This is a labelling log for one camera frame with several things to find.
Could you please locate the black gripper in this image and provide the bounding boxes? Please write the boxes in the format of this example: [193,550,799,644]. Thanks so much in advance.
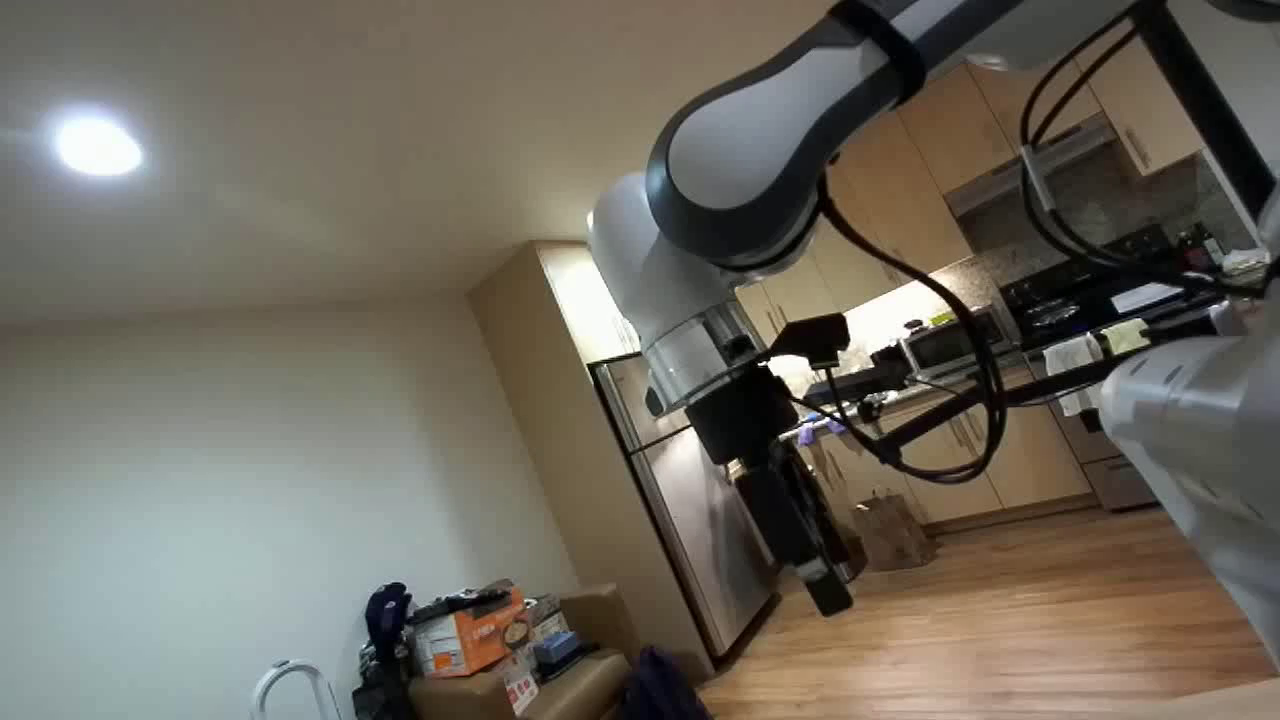
[688,367,851,617]

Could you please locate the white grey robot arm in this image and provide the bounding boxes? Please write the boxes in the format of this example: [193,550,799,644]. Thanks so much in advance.
[590,0,1280,659]

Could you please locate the brown paper bag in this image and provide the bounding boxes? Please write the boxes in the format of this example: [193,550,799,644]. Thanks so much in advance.
[851,496,938,572]

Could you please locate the stainless steel refrigerator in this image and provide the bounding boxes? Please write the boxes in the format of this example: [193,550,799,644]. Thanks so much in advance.
[591,353,778,666]

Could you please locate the silver microwave oven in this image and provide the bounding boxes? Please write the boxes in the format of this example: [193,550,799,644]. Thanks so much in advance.
[903,313,1004,378]

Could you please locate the orange cardboard box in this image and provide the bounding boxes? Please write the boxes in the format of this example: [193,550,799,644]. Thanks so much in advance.
[411,593,527,679]

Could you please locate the wooden upper kitchen cabinets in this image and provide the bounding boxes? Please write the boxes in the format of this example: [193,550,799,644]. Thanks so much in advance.
[832,39,1201,274]

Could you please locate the black stove range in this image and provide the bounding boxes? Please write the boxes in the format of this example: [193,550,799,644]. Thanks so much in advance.
[999,259,1192,348]

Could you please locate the steel range hood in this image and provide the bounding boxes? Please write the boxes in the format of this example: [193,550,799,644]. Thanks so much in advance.
[945,121,1134,221]

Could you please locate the round ceiling light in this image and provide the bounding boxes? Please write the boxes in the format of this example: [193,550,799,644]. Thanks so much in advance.
[48,107,150,181]

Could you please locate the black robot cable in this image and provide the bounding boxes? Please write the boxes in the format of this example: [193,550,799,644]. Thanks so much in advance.
[796,174,1012,487]

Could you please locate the black camera on mount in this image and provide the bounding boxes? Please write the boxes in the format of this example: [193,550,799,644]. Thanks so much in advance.
[769,313,849,367]

